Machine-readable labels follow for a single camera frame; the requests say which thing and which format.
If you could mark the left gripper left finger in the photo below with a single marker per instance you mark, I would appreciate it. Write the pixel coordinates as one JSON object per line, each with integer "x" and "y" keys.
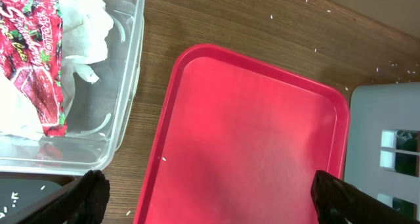
{"x": 82, "y": 201}

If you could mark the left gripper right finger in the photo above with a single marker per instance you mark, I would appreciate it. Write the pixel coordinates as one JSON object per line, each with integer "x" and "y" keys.
{"x": 338, "y": 202}

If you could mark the food scraps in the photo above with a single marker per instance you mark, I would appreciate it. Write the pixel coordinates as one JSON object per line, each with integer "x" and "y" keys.
{"x": 15, "y": 197}

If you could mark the white napkin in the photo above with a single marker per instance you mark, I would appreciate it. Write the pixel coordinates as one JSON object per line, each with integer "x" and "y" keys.
{"x": 85, "y": 26}

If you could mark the red snack wrapper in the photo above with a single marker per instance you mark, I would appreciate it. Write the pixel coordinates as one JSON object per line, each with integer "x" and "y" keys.
{"x": 31, "y": 57}

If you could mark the black waste tray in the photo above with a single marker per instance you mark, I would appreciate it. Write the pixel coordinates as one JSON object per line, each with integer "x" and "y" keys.
{"x": 48, "y": 183}

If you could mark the grey dishwasher rack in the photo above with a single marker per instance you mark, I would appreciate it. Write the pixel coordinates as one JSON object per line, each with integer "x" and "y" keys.
{"x": 382, "y": 156}

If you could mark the clear plastic bin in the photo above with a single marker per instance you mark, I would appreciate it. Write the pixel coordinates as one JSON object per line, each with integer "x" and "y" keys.
{"x": 100, "y": 111}

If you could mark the red serving tray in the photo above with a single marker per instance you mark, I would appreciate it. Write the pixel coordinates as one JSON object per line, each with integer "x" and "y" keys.
{"x": 239, "y": 141}

